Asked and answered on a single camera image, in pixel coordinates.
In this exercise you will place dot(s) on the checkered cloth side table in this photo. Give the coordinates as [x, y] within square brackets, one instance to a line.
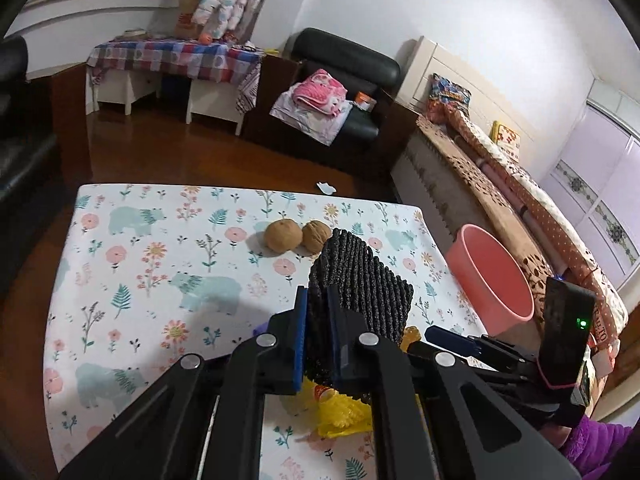
[175, 60]

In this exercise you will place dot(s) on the yellow plastic bag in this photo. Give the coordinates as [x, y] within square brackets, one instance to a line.
[340, 415]

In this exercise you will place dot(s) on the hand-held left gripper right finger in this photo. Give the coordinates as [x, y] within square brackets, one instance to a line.
[340, 350]

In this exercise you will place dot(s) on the black foam net sleeve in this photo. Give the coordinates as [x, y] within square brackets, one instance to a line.
[365, 280]

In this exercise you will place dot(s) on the person's right forearm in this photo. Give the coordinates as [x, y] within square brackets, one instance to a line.
[595, 450]

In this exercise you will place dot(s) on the brown paper bag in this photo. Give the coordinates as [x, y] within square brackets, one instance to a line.
[187, 15]

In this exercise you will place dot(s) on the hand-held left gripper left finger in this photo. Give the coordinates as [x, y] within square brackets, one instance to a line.
[301, 345]

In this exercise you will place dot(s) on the white desk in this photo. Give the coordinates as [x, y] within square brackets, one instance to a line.
[210, 100]

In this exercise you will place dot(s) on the white bed mattress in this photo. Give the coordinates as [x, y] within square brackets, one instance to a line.
[425, 185]

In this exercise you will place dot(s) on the colourful patterned pillow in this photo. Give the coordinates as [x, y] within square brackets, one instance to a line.
[450, 97]

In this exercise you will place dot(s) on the pink plastic bucket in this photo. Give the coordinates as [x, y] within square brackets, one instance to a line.
[480, 270]

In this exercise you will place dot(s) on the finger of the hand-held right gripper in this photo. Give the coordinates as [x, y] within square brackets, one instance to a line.
[480, 366]
[450, 338]

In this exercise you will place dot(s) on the orange clear plastic bag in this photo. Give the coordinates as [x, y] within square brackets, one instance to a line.
[411, 337]

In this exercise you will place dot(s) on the floral bear tablecloth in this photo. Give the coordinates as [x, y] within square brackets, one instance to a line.
[150, 270]

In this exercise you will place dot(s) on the white paper scrap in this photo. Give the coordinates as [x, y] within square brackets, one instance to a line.
[326, 188]

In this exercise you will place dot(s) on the lilac wardrobe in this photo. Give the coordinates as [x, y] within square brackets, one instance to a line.
[600, 185]

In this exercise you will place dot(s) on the brown walnut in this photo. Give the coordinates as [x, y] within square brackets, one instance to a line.
[316, 236]
[283, 235]

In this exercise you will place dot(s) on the cream bed headboard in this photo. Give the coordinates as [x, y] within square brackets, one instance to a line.
[480, 90]

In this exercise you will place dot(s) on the black leather armchair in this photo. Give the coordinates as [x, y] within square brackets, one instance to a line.
[345, 52]
[20, 125]

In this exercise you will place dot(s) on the pink folded blanket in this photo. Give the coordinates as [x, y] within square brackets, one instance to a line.
[320, 91]

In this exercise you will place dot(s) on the yellow flower pillow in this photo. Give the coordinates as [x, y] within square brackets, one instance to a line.
[506, 139]

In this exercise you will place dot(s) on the white printed cloth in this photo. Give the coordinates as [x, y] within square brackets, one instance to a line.
[310, 127]

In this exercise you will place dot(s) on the small orange box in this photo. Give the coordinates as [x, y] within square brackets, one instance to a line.
[365, 101]

